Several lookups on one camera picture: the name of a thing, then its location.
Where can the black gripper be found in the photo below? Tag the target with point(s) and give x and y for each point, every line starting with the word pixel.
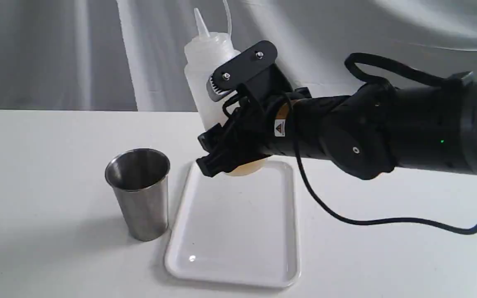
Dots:
pixel 259 122

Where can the translucent squeeze bottle amber liquid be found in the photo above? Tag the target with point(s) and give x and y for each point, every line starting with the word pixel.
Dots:
pixel 206 52

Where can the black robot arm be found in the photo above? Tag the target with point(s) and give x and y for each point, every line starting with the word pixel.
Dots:
pixel 400 117

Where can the white plastic tray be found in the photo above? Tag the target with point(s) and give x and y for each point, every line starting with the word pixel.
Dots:
pixel 238 230

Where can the stainless steel cup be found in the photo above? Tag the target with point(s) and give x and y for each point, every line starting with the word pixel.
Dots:
pixel 138 178

